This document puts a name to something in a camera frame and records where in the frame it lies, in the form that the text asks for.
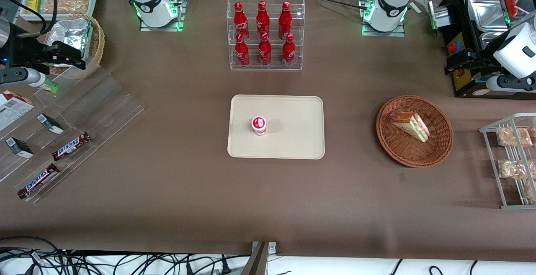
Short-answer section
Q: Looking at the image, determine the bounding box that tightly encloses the triangle sandwich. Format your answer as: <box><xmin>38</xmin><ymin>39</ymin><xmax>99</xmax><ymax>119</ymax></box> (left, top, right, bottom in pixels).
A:
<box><xmin>389</xmin><ymin>110</ymin><xmax>431</xmax><ymax>143</ymax></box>

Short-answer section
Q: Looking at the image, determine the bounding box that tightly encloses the light wicker basket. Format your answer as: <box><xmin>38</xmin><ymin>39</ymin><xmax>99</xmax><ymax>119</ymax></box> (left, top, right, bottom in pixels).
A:
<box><xmin>44</xmin><ymin>13</ymin><xmax>105</xmax><ymax>79</ymax></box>

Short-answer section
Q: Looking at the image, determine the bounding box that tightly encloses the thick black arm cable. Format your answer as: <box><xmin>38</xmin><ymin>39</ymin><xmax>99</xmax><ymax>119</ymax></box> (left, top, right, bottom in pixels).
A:
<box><xmin>17</xmin><ymin>0</ymin><xmax>58</xmax><ymax>38</ymax></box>

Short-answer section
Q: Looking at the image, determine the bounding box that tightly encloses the brown wicker basket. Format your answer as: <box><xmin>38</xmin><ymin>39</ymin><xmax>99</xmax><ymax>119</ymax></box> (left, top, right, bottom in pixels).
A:
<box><xmin>376</xmin><ymin>95</ymin><xmax>454</xmax><ymax>168</ymax></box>

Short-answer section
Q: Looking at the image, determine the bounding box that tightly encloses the small black white box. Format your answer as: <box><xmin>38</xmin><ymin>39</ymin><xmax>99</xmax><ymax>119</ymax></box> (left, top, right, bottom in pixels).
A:
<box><xmin>37</xmin><ymin>113</ymin><xmax>64</xmax><ymax>135</ymax></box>
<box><xmin>5</xmin><ymin>137</ymin><xmax>34</xmax><ymax>159</ymax></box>

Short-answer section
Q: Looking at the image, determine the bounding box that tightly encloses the grey wire rack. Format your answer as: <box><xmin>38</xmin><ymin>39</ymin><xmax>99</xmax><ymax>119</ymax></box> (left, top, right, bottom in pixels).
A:
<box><xmin>479</xmin><ymin>113</ymin><xmax>536</xmax><ymax>210</ymax></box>

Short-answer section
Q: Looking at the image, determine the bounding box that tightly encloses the clear acrylic display shelf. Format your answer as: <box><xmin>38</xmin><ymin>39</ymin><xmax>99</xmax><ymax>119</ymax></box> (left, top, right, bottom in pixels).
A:
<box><xmin>0</xmin><ymin>66</ymin><xmax>145</xmax><ymax>203</ymax></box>

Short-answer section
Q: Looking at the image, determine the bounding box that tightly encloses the black right wrist bracket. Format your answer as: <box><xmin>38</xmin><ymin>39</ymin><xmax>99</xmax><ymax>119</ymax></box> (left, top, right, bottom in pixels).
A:
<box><xmin>8</xmin><ymin>36</ymin><xmax>87</xmax><ymax>70</ymax></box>

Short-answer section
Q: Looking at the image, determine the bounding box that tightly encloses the large steel tray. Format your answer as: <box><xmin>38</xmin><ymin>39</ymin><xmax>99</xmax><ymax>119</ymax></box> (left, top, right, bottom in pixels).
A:
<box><xmin>469</xmin><ymin>0</ymin><xmax>510</xmax><ymax>33</ymax></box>

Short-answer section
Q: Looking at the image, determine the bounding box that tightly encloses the dark left wrist bracket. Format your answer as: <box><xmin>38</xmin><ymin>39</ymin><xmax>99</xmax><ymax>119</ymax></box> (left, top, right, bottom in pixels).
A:
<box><xmin>445</xmin><ymin>50</ymin><xmax>501</xmax><ymax>76</ymax></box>

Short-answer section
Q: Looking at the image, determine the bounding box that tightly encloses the clear acrylic bottle rack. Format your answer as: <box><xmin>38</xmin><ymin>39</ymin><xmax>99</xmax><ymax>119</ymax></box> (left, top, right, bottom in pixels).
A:
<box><xmin>227</xmin><ymin>0</ymin><xmax>305</xmax><ymax>71</ymax></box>

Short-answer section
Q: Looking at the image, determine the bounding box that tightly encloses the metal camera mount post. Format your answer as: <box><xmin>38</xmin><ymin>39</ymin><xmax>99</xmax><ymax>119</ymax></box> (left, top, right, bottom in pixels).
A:
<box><xmin>241</xmin><ymin>242</ymin><xmax>277</xmax><ymax>275</ymax></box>

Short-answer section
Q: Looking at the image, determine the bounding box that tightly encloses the silver foil bag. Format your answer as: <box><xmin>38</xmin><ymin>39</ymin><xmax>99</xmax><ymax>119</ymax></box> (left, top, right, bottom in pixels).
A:
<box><xmin>45</xmin><ymin>18</ymin><xmax>93</xmax><ymax>67</ymax></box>

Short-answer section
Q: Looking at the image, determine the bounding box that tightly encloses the black food warmer case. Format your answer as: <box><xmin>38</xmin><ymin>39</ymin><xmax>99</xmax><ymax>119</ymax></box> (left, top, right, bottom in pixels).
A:
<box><xmin>444</xmin><ymin>0</ymin><xmax>536</xmax><ymax>99</ymax></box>

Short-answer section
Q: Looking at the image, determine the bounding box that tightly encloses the red white yogurt cup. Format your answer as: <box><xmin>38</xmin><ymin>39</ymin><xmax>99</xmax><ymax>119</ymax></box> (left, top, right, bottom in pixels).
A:
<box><xmin>251</xmin><ymin>116</ymin><xmax>268</xmax><ymax>136</ymax></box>

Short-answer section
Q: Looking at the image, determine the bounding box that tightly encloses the beige plastic tray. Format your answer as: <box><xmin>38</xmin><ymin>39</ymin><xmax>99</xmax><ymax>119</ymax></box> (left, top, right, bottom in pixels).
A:
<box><xmin>227</xmin><ymin>95</ymin><xmax>325</xmax><ymax>159</ymax></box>

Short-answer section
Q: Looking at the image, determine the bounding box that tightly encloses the snickers chocolate bar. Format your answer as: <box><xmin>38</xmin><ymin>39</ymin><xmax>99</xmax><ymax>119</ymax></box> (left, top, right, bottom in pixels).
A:
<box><xmin>17</xmin><ymin>163</ymin><xmax>60</xmax><ymax>200</ymax></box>
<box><xmin>52</xmin><ymin>132</ymin><xmax>92</xmax><ymax>161</ymax></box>

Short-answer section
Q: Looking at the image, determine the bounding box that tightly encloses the small steel tray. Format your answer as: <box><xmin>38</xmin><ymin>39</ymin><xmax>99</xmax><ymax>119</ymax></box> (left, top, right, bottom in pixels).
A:
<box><xmin>479</xmin><ymin>32</ymin><xmax>509</xmax><ymax>52</ymax></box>

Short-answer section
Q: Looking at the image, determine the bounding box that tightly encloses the red cola bottle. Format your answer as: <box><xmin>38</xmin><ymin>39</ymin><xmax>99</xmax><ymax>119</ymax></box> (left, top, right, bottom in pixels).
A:
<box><xmin>256</xmin><ymin>1</ymin><xmax>271</xmax><ymax>37</ymax></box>
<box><xmin>234</xmin><ymin>33</ymin><xmax>250</xmax><ymax>68</ymax></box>
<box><xmin>233</xmin><ymin>2</ymin><xmax>250</xmax><ymax>41</ymax></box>
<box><xmin>258</xmin><ymin>32</ymin><xmax>272</xmax><ymax>66</ymax></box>
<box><xmin>282</xmin><ymin>33</ymin><xmax>296</xmax><ymax>67</ymax></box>
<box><xmin>278</xmin><ymin>1</ymin><xmax>293</xmax><ymax>40</ymax></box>

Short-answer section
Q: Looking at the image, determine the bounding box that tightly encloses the red sausage skewer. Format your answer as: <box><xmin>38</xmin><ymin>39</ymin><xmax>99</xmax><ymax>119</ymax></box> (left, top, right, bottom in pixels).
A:
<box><xmin>504</xmin><ymin>0</ymin><xmax>529</xmax><ymax>18</ymax></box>

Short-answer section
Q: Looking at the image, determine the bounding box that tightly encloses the clear bag of crackers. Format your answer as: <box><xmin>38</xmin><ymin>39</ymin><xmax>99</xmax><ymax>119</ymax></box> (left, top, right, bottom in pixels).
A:
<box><xmin>42</xmin><ymin>0</ymin><xmax>67</xmax><ymax>15</ymax></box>
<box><xmin>67</xmin><ymin>0</ymin><xmax>90</xmax><ymax>14</ymax></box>

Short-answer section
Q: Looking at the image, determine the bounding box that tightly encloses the brown table cover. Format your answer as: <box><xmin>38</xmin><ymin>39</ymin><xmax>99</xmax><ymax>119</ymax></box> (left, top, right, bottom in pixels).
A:
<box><xmin>0</xmin><ymin>0</ymin><xmax>536</xmax><ymax>263</ymax></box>

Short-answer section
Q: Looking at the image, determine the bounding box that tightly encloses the white orange paper box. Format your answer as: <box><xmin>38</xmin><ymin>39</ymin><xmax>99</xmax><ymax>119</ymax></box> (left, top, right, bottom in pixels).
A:
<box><xmin>0</xmin><ymin>91</ymin><xmax>35</xmax><ymax>131</ymax></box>

